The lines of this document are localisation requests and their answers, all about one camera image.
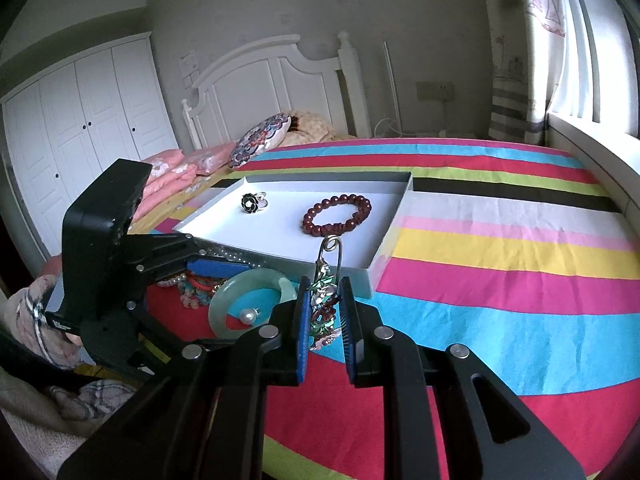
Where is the white cable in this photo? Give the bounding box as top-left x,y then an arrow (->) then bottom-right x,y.
372,117 -> 451,137

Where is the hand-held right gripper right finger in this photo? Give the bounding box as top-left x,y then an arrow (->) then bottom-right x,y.
337,276 -> 586,480

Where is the beige plush blanket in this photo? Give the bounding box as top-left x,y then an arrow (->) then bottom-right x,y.
282,110 -> 357,149

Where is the white bed headboard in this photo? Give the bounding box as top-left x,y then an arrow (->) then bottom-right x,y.
181,31 -> 372,152

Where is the pale green jade bangle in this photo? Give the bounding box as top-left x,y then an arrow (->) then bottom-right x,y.
208,268 -> 298,339

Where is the dark red bead bracelet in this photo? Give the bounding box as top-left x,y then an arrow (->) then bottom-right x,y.
302,196 -> 373,237

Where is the white wardrobe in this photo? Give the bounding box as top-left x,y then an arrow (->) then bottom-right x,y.
0,31 -> 180,261

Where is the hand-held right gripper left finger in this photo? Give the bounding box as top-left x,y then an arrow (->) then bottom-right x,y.
56,287 -> 313,480

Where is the white shallow box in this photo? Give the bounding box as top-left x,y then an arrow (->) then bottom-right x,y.
172,171 -> 415,301

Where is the black flower ring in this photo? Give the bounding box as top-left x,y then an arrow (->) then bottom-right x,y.
241,192 -> 270,215

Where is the plaid clothing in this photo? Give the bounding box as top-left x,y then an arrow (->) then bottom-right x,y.
45,377 -> 138,423

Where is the pink floral pillow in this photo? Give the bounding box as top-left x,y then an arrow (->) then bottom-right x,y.
191,141 -> 239,176

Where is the sailboat print curtain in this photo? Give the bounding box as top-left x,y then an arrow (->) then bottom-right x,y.
477,0 -> 571,142

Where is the pastel bead bracelet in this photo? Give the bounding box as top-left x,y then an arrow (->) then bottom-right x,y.
177,286 -> 215,312

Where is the pink floral quilt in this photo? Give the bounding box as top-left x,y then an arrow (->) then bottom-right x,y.
131,149 -> 202,222

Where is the rhinestone chain bracelet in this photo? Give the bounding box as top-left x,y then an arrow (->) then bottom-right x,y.
207,246 -> 267,268

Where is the white pole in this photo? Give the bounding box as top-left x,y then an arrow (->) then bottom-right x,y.
382,41 -> 404,136

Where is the round patterned cushion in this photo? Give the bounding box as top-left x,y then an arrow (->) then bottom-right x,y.
228,113 -> 293,169

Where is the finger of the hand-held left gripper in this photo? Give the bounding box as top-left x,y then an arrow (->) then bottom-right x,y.
126,304 -> 237,362
125,233 -> 266,287

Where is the floral enamel brooch pin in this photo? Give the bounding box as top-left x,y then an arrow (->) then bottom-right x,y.
307,237 -> 347,352

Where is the white wall switch panel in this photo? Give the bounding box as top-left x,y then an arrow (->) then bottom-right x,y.
178,50 -> 202,92

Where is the striped colourful blanket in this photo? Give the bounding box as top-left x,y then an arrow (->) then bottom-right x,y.
145,137 -> 632,480

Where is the white window sill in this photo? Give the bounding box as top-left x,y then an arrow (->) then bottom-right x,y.
545,110 -> 640,221

